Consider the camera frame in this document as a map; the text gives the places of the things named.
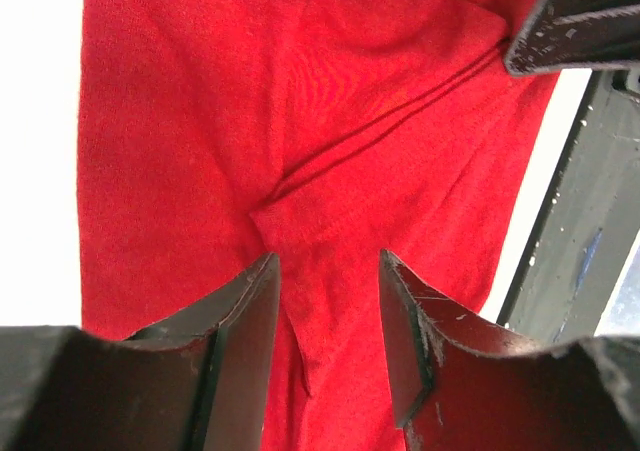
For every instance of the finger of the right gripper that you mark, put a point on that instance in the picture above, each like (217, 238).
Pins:
(564, 34)

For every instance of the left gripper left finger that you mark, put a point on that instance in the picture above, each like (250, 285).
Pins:
(196, 380)

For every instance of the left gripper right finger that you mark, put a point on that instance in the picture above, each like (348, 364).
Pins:
(460, 382)

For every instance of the red t shirt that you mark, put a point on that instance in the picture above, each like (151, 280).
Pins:
(214, 131)

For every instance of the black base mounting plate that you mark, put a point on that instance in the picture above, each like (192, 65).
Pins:
(579, 272)

